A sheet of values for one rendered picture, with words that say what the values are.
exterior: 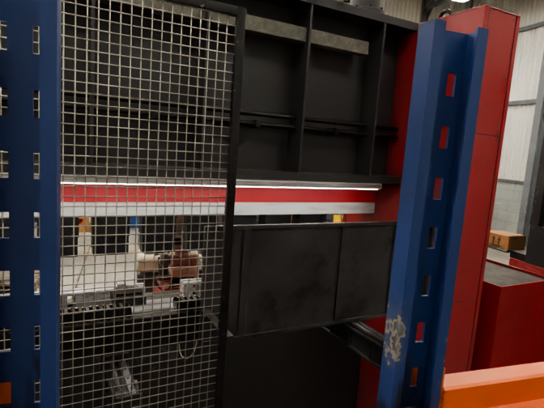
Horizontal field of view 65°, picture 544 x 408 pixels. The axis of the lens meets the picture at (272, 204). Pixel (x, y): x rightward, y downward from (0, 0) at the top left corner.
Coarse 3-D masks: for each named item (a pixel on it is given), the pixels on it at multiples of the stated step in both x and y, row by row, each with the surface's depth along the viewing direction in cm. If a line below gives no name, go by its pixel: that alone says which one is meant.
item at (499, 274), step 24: (504, 264) 268; (504, 288) 220; (528, 288) 230; (480, 312) 229; (504, 312) 223; (528, 312) 233; (480, 336) 229; (504, 336) 226; (528, 336) 237; (480, 360) 229; (504, 360) 230; (528, 360) 241
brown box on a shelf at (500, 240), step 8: (496, 232) 324; (504, 232) 324; (496, 240) 321; (504, 240) 316; (512, 240) 315; (520, 240) 318; (496, 248) 319; (504, 248) 316; (512, 248) 316; (520, 248) 320
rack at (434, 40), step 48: (432, 48) 37; (480, 48) 39; (432, 96) 38; (432, 144) 41; (432, 192) 42; (432, 288) 44; (432, 336) 44; (384, 384) 43; (432, 384) 43; (480, 384) 45; (528, 384) 47
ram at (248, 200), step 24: (72, 192) 170; (120, 192) 178; (144, 192) 183; (168, 192) 188; (216, 192) 198; (240, 192) 204; (264, 192) 210; (288, 192) 216; (312, 192) 223; (336, 192) 230; (360, 192) 238; (0, 216) 160; (120, 216) 180
